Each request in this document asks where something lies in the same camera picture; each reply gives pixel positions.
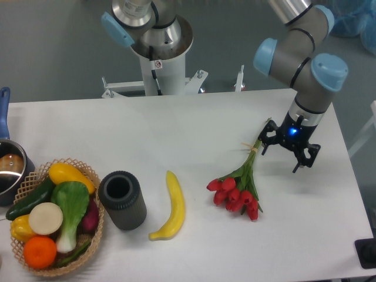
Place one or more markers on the dark grey ribbed vase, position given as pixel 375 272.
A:
pixel 121 195

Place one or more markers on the white frame at right edge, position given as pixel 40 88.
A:
pixel 365 133

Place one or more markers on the green bok choy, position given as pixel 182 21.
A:
pixel 73 199

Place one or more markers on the green cucumber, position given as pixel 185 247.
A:
pixel 39 195

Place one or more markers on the green chili pepper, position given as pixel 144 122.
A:
pixel 75 255

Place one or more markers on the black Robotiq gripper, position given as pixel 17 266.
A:
pixel 292 135

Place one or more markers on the black device at table edge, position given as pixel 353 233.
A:
pixel 365 249

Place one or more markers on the yellow squash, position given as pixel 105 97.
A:
pixel 63 172

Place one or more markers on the purple sweet potato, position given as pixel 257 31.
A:
pixel 90 220

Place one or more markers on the yellow banana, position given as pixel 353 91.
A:
pixel 178 210

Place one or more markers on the woven wicker basket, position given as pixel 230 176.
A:
pixel 89 239

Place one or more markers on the blue plastic bag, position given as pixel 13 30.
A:
pixel 355 19

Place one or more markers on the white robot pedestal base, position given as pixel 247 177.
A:
pixel 162 56

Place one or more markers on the red tulip bouquet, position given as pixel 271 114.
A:
pixel 237 190

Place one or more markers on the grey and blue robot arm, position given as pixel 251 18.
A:
pixel 316 78

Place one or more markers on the orange fruit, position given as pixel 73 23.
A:
pixel 39 252

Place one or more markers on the yellow bell pepper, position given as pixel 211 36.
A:
pixel 21 230

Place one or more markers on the blue handled saucepan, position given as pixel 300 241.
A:
pixel 15 164

